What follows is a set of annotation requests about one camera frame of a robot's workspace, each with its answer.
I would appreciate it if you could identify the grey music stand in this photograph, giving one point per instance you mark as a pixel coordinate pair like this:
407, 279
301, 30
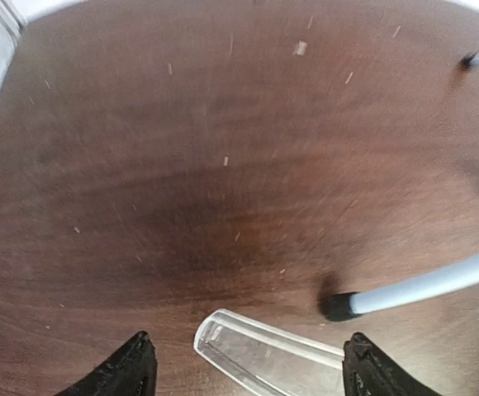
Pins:
444, 280

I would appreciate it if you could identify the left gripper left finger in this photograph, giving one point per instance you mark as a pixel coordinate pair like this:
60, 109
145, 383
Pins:
130, 370

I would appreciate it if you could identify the left aluminium corner post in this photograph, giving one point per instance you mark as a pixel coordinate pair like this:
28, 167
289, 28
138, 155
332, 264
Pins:
12, 23

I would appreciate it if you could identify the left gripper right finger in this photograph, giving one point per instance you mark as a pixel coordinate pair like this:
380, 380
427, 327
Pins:
369, 371

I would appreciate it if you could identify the clear metronome cover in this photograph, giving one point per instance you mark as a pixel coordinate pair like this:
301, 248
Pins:
266, 360

